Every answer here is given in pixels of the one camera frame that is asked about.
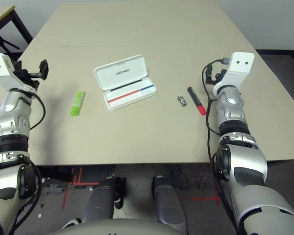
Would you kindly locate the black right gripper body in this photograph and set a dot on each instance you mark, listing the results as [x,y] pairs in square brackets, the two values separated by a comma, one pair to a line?
[220,74]

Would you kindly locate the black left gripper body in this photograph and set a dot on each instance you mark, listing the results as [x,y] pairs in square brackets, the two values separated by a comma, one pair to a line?
[27,74]

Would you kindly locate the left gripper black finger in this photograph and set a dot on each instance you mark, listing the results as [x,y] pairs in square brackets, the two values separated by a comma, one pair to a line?
[44,69]

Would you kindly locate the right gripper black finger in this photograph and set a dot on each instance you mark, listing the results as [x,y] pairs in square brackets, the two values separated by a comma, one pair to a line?
[208,77]

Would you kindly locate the black marker with red cap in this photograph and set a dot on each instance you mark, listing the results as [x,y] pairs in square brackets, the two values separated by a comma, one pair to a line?
[196,99]

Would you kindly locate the green translucent highlighter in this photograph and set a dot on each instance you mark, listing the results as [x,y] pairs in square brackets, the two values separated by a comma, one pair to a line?
[78,102]

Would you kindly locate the white Unitree pencil case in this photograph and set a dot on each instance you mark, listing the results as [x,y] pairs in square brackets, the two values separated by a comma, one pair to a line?
[122,73]

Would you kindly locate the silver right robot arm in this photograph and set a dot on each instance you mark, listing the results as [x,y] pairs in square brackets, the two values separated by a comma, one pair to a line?
[235,98]

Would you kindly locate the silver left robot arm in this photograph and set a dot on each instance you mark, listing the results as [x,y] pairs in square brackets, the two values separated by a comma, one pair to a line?
[12,107]

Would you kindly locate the grey robot right leg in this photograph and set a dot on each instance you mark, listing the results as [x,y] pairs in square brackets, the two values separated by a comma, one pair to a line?
[169,203]

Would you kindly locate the grey robot leg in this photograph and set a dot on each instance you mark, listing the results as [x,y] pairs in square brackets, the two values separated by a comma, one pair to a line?
[169,203]
[100,203]

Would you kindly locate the grey robot left leg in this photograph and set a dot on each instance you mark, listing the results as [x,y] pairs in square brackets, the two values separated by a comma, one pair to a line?
[100,203]

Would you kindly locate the black and white shoe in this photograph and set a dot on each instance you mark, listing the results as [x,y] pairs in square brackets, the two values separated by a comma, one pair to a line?
[72,222]

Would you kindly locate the beige robot torso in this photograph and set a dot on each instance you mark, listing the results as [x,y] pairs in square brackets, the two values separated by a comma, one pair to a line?
[112,228]

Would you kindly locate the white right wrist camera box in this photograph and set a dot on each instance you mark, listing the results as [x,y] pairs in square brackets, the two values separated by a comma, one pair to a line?
[240,63]

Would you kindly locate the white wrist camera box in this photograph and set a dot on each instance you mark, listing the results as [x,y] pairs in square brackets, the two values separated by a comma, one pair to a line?
[0,71]
[240,63]

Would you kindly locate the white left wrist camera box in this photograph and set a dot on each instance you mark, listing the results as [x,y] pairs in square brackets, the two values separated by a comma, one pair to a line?
[0,71]

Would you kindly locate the side table with black frame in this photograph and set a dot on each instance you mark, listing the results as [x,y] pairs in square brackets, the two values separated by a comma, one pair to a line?
[2,14]

